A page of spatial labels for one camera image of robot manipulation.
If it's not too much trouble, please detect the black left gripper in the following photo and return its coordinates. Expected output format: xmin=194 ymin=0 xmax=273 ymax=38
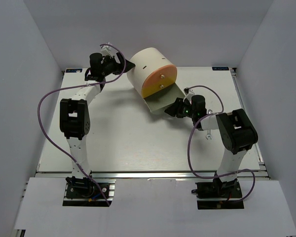
xmin=101 ymin=52 xmax=135 ymax=77

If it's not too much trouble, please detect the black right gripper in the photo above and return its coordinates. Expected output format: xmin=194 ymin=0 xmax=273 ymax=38
xmin=164 ymin=97 xmax=196 ymax=119

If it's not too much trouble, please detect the grey green drawer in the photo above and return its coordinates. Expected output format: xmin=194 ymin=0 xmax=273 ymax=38
xmin=144 ymin=83 xmax=185 ymax=115

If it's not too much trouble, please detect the yellow drawer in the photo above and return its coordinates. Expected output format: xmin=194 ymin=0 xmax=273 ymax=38
xmin=141 ymin=77 xmax=176 ymax=98

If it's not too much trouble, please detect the orange drawer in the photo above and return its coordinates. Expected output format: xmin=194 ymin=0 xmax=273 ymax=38
xmin=143 ymin=65 xmax=177 ymax=87

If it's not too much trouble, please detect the silver open-end wrench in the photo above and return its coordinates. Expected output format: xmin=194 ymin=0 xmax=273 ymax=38
xmin=206 ymin=110 xmax=213 ymax=140

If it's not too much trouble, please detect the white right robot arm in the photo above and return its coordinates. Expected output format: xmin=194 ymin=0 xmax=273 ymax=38
xmin=165 ymin=95 xmax=258 ymax=197

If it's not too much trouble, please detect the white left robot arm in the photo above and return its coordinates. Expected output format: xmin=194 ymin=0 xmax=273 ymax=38
xmin=60 ymin=52 xmax=135 ymax=179

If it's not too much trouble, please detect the cream drawer cabinet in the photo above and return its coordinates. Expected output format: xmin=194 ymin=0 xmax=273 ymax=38
xmin=127 ymin=47 xmax=175 ymax=97

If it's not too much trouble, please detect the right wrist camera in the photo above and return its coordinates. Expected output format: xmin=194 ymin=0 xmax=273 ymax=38
xmin=184 ymin=87 xmax=195 ymax=101

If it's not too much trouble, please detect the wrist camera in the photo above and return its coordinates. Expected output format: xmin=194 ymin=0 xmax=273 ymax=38
xmin=100 ymin=42 xmax=115 ymax=57
xmin=184 ymin=87 xmax=195 ymax=101

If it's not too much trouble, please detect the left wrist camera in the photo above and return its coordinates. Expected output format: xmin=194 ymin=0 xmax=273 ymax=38
xmin=100 ymin=42 xmax=115 ymax=57

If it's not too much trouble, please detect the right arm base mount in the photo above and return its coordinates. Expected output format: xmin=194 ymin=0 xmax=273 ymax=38
xmin=191 ymin=181 xmax=244 ymax=210

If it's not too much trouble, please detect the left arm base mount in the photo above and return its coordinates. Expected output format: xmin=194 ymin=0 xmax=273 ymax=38
xmin=62 ymin=177 xmax=114 ymax=207

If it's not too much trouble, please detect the aluminium table rail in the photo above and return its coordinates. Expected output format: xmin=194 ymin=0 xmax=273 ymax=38
xmin=35 ymin=169 xmax=269 ymax=179

